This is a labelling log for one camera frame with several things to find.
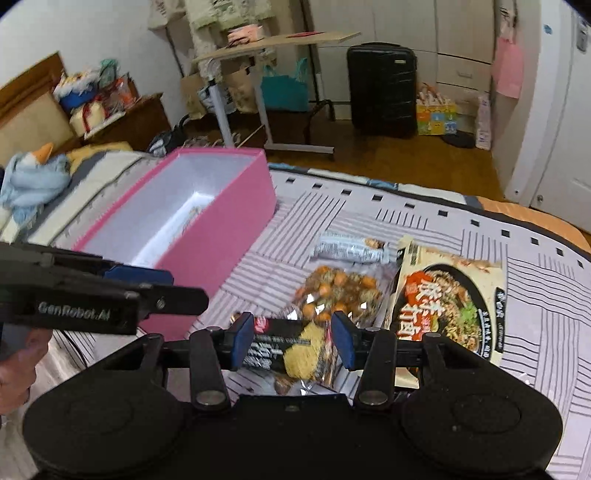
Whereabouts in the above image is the pink storage box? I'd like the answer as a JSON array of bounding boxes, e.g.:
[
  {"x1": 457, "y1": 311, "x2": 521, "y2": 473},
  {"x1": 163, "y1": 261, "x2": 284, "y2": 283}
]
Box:
[{"x1": 55, "y1": 148, "x2": 279, "y2": 343}]

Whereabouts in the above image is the beige noodle packet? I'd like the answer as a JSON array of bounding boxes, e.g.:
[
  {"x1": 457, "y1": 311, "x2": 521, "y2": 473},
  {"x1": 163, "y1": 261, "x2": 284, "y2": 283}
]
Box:
[{"x1": 390, "y1": 234, "x2": 505, "y2": 371}]

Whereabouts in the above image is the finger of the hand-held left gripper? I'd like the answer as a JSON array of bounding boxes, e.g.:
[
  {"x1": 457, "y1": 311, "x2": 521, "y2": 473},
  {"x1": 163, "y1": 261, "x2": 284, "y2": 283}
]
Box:
[
  {"x1": 102, "y1": 264, "x2": 175, "y2": 291},
  {"x1": 135, "y1": 286, "x2": 211, "y2": 325}
]

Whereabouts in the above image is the white door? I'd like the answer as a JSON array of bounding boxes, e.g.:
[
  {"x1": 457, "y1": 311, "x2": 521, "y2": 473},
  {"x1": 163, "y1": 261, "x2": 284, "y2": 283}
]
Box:
[{"x1": 503, "y1": 0, "x2": 591, "y2": 219}]

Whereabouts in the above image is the blue plush toy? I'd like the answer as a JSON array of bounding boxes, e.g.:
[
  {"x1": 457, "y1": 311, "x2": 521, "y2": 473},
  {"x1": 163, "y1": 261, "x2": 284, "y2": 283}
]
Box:
[{"x1": 0, "y1": 142, "x2": 71, "y2": 223}]

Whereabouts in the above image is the blue bag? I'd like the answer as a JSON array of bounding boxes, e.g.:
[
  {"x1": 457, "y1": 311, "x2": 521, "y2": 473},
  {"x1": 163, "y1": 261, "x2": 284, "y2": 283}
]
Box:
[{"x1": 53, "y1": 69, "x2": 101, "y2": 112}]

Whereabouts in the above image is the teal bag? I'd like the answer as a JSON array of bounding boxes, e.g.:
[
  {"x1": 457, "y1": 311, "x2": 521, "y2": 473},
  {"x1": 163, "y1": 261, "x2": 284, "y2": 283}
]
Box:
[{"x1": 260, "y1": 58, "x2": 311, "y2": 114}]

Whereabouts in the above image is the grey snack bar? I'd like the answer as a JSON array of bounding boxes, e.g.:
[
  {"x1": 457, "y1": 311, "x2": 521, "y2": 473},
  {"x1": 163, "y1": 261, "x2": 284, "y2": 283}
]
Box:
[{"x1": 314, "y1": 232, "x2": 389, "y2": 265}]

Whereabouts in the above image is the white wardrobe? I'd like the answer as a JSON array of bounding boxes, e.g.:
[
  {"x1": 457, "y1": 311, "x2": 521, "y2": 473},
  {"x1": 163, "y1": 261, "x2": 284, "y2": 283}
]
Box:
[{"x1": 308, "y1": 0, "x2": 498, "y2": 112}]

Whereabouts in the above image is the person's left hand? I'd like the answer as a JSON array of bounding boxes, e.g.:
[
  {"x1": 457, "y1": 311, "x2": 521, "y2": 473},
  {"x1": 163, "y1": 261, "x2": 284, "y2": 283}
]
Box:
[{"x1": 0, "y1": 330, "x2": 52, "y2": 418}]

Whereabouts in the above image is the orange bed cover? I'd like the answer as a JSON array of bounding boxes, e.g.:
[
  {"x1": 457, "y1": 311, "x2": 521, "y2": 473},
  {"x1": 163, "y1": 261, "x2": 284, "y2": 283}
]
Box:
[{"x1": 475, "y1": 196, "x2": 591, "y2": 252}]

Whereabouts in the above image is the brown paper bag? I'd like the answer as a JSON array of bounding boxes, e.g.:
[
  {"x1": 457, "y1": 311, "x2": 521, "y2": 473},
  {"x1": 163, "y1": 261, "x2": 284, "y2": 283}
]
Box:
[{"x1": 180, "y1": 68, "x2": 260, "y2": 121}]

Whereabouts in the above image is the cream lace cloth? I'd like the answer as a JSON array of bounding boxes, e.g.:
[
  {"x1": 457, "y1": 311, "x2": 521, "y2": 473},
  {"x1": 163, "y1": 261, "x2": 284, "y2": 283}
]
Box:
[{"x1": 148, "y1": 0, "x2": 280, "y2": 63}]

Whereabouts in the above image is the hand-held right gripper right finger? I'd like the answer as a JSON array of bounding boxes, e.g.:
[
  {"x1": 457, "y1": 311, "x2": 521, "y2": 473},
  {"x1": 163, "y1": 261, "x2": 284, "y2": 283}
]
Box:
[{"x1": 331, "y1": 311, "x2": 506, "y2": 410}]

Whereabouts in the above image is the striped bed sheet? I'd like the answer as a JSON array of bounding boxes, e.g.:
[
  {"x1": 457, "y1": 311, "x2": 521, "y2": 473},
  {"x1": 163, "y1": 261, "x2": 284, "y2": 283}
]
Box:
[{"x1": 44, "y1": 161, "x2": 591, "y2": 480}]

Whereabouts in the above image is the colourful cardboard box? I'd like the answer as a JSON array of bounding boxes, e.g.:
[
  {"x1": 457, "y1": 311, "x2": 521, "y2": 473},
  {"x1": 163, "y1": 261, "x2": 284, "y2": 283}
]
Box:
[{"x1": 416, "y1": 83, "x2": 459, "y2": 136}]

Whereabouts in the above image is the black suitcase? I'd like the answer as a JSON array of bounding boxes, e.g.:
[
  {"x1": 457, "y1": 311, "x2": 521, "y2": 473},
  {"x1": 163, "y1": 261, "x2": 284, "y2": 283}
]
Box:
[{"x1": 346, "y1": 42, "x2": 419, "y2": 140}]

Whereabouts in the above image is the pink hanging bag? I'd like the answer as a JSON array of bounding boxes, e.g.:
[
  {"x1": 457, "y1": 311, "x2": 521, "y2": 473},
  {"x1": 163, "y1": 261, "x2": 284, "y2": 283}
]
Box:
[{"x1": 490, "y1": 21, "x2": 526, "y2": 99}]

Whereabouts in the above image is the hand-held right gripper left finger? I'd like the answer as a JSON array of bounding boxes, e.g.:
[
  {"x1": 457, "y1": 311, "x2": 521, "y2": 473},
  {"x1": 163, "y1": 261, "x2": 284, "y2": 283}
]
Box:
[{"x1": 90, "y1": 311, "x2": 256, "y2": 412}]

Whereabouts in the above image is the yellow cloth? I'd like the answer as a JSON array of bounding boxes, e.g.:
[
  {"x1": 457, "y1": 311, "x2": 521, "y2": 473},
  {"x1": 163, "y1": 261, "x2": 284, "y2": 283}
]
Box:
[{"x1": 65, "y1": 140, "x2": 136, "y2": 168}]

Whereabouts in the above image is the clear bag of mixed nuts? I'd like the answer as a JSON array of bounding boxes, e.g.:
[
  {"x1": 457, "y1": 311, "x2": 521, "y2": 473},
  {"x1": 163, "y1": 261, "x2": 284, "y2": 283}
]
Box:
[{"x1": 277, "y1": 265, "x2": 399, "y2": 386}]

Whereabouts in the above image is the black snack packet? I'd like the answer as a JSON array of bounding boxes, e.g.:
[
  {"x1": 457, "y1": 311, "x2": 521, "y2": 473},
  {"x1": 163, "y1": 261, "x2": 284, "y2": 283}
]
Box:
[{"x1": 231, "y1": 316, "x2": 338, "y2": 389}]

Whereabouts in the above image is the cream bag with red handles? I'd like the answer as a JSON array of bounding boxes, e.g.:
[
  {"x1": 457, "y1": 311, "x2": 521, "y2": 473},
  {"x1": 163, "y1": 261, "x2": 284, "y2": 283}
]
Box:
[{"x1": 69, "y1": 99, "x2": 110, "y2": 138}]

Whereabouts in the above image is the wooden padded headboard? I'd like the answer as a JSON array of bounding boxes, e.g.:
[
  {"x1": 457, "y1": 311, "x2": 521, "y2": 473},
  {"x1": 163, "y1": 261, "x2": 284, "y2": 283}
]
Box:
[{"x1": 0, "y1": 51, "x2": 78, "y2": 163}]

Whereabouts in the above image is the wooden overbed table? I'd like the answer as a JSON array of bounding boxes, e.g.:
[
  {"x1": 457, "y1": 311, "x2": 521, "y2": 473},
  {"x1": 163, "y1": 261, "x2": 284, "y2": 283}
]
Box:
[{"x1": 191, "y1": 31, "x2": 362, "y2": 161}]

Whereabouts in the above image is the brown wooden nightstand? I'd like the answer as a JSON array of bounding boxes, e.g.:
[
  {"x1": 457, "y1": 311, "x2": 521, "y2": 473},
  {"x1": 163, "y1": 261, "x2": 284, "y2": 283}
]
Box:
[{"x1": 84, "y1": 92, "x2": 172, "y2": 154}]

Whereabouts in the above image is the black floor bag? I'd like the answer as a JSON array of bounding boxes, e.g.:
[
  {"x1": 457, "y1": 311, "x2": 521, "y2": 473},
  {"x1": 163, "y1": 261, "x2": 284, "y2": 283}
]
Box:
[{"x1": 147, "y1": 121, "x2": 186, "y2": 156}]

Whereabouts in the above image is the pink item on table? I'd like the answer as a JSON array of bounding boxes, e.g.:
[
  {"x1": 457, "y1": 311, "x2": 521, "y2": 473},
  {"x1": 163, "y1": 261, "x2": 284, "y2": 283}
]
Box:
[{"x1": 225, "y1": 24, "x2": 265, "y2": 45}]

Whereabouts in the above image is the white packet with pink print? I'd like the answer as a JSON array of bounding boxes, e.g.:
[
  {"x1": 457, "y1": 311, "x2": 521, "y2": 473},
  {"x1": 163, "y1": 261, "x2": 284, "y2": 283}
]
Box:
[{"x1": 475, "y1": 92, "x2": 493, "y2": 151}]

